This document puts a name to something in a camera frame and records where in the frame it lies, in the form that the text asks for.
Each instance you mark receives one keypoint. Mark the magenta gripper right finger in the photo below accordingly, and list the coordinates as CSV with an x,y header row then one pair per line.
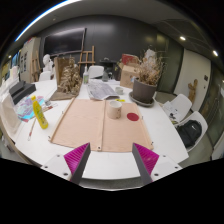
x,y
145,160

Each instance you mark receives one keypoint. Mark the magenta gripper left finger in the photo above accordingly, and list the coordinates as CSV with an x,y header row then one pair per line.
x,y
76,161

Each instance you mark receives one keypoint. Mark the beige cloth mat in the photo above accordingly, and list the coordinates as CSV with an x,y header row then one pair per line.
x,y
86,121

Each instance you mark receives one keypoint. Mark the red round coaster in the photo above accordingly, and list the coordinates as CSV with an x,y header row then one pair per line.
x,y
133,116

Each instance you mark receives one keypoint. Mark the black backpack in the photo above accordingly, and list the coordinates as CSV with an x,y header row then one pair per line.
x,y
189,132

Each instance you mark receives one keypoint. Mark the grey plant saucer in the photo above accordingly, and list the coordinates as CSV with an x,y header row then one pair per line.
x,y
140,103

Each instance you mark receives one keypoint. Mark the paintbrush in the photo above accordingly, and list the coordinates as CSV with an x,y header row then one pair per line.
x,y
31,130

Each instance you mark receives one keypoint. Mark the beige ceramic cup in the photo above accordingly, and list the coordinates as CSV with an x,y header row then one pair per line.
x,y
114,109

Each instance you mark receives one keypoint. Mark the yellow plastic bottle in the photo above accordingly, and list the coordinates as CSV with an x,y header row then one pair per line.
x,y
39,113

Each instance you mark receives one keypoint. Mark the white chair with papers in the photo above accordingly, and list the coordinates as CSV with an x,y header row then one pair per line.
x,y
178,108

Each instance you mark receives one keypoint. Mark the white chair with backpack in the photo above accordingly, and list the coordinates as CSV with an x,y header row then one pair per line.
x,y
198,117

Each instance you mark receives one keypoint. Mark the colourful painting sheet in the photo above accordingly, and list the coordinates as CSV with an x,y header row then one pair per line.
x,y
24,109

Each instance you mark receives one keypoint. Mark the grey pot with dried plant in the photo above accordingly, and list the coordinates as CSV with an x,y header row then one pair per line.
x,y
151,67

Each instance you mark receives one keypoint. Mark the newspaper sheet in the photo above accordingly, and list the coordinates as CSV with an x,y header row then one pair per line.
x,y
100,90

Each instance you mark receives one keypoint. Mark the small white cup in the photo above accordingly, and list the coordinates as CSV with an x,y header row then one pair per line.
x,y
119,90

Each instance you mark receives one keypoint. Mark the brown sculpture on board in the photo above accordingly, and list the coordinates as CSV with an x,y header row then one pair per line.
x,y
68,78

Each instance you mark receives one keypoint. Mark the clear glue bottle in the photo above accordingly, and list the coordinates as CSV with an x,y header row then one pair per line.
x,y
85,75

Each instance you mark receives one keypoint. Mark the cardboard box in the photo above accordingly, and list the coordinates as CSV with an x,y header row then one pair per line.
x,y
128,74

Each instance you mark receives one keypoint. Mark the black box stack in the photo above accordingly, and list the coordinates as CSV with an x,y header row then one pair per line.
x,y
20,90

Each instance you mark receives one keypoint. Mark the white chair behind table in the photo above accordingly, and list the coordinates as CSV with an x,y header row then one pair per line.
x,y
95,71

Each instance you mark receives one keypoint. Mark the white plaster bust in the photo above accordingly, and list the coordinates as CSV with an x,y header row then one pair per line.
x,y
48,63

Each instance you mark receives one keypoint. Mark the wooden easel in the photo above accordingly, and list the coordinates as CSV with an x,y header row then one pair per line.
x,y
87,57

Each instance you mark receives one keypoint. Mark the wooden figure by wall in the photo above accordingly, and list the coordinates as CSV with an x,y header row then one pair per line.
x,y
192,90

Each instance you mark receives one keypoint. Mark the dark wall screen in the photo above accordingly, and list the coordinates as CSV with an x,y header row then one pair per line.
x,y
64,42

